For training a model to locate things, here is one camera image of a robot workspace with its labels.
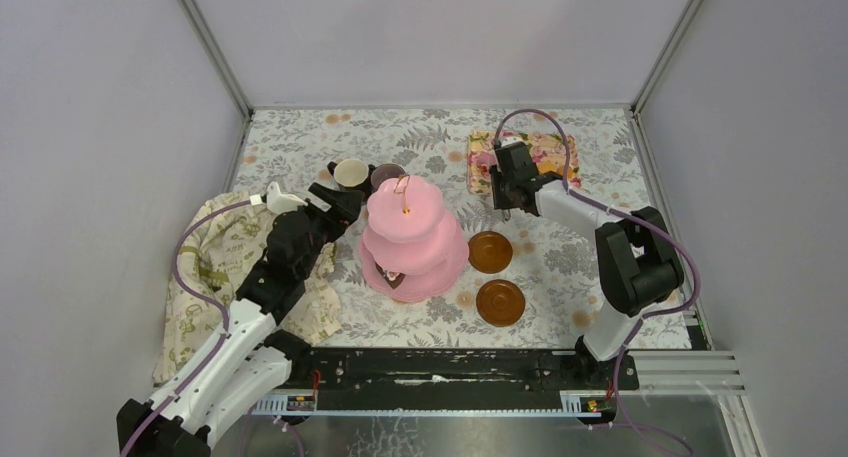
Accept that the chocolate cake slice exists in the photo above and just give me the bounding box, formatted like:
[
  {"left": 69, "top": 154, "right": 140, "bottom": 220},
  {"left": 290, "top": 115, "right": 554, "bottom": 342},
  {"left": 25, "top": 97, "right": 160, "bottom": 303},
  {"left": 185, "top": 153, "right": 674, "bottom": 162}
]
[{"left": 375, "top": 264, "right": 406, "bottom": 290}]

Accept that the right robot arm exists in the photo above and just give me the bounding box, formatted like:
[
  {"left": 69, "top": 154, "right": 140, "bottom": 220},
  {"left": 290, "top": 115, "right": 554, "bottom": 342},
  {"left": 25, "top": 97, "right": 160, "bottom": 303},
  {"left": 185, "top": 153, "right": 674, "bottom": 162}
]
[{"left": 490, "top": 138, "right": 685, "bottom": 389}]

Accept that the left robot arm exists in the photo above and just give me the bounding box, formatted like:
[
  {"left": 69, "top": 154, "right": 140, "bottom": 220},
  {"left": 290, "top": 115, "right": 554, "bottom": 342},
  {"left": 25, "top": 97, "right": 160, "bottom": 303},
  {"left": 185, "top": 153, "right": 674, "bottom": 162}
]
[{"left": 116, "top": 183, "right": 365, "bottom": 456}]

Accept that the floral yellow tray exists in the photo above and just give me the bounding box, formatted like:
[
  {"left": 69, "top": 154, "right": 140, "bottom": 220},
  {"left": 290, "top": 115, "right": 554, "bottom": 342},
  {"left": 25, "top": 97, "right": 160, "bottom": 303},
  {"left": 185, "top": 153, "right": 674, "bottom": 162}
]
[{"left": 468, "top": 130, "right": 582, "bottom": 194}]

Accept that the cream green patterned cloth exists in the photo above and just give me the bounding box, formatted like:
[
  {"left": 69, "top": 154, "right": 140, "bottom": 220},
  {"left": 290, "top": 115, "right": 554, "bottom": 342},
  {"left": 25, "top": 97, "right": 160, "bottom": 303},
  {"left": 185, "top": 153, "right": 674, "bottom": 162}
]
[{"left": 153, "top": 204, "right": 342, "bottom": 384}]

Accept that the brown wooden saucer far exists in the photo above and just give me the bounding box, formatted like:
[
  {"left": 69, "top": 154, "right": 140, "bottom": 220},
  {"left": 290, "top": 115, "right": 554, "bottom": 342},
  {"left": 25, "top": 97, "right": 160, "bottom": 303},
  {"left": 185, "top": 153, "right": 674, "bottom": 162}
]
[{"left": 468, "top": 231, "right": 513, "bottom": 274}]

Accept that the brown wooden saucer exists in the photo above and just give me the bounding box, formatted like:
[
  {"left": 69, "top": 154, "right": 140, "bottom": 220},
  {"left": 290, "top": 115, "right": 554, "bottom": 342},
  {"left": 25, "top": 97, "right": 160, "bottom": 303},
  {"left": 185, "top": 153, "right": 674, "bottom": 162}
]
[
  {"left": 475, "top": 279, "right": 526, "bottom": 327},
  {"left": 468, "top": 231, "right": 513, "bottom": 274}
]

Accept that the black mug white inside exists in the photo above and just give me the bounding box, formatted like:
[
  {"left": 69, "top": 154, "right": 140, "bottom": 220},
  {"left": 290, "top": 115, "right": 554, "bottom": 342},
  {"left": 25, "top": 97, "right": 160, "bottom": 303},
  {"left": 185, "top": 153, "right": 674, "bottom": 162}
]
[{"left": 326, "top": 158, "right": 376, "bottom": 198}]

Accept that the dark purple cup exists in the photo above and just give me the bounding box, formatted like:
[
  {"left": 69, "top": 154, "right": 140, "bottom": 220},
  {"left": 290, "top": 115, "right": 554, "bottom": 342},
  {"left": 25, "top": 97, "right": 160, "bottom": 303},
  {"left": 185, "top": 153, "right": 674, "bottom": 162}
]
[{"left": 370, "top": 163, "right": 405, "bottom": 191}]

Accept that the pink three-tier cake stand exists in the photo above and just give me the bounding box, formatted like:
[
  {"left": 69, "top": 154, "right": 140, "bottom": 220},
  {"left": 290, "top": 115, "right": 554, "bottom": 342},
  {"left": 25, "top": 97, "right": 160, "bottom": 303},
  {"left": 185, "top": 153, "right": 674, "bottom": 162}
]
[{"left": 358, "top": 174, "right": 469, "bottom": 303}]

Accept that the floral grey tablecloth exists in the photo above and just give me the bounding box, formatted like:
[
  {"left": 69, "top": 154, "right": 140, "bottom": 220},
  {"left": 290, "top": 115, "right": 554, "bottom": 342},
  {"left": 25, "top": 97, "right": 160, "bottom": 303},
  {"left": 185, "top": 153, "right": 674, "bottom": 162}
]
[{"left": 228, "top": 107, "right": 694, "bottom": 351}]

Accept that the brown wooden saucer near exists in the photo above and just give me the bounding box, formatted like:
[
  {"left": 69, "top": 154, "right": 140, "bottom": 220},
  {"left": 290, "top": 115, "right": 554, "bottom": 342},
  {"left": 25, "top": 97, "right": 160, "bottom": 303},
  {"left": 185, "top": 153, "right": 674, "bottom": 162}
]
[{"left": 475, "top": 279, "right": 526, "bottom": 327}]

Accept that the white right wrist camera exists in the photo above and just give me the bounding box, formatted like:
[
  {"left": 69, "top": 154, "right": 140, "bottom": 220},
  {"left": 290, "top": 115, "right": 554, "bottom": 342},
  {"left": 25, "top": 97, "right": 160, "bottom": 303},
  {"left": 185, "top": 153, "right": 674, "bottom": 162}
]
[{"left": 500, "top": 135, "right": 524, "bottom": 146}]

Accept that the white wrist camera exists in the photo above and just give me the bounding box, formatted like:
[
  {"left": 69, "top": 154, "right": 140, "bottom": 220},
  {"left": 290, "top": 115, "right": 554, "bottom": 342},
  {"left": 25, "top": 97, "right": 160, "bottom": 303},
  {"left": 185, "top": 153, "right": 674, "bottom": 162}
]
[
  {"left": 500, "top": 135, "right": 524, "bottom": 146},
  {"left": 265, "top": 181, "right": 308, "bottom": 215}
]

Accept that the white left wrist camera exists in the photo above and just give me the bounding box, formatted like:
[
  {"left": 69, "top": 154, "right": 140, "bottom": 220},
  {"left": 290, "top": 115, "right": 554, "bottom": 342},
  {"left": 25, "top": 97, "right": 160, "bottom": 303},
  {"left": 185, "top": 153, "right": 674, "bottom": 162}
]
[{"left": 265, "top": 181, "right": 308, "bottom": 215}]

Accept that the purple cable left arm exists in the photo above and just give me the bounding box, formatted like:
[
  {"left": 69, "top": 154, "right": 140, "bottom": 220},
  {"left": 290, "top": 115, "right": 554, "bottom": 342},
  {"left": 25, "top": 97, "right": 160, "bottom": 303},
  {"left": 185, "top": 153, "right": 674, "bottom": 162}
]
[{"left": 119, "top": 198, "right": 263, "bottom": 457}]

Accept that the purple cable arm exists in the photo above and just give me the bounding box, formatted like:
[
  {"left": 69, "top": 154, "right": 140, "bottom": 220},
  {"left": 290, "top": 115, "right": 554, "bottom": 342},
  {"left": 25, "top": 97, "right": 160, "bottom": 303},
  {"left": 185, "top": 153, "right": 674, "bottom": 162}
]
[
  {"left": 119, "top": 198, "right": 263, "bottom": 457},
  {"left": 493, "top": 108, "right": 702, "bottom": 455}
]

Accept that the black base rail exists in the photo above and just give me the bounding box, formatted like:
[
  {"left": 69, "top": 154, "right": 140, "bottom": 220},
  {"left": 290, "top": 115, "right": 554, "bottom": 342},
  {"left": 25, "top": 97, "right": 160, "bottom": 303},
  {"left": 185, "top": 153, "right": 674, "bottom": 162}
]
[{"left": 264, "top": 331, "right": 640, "bottom": 423}]

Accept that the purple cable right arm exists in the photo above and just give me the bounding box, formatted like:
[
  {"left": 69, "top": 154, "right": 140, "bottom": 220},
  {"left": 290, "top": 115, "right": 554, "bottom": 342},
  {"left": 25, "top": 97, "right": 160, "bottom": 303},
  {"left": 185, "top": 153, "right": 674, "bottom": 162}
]
[{"left": 493, "top": 108, "right": 702, "bottom": 455}]

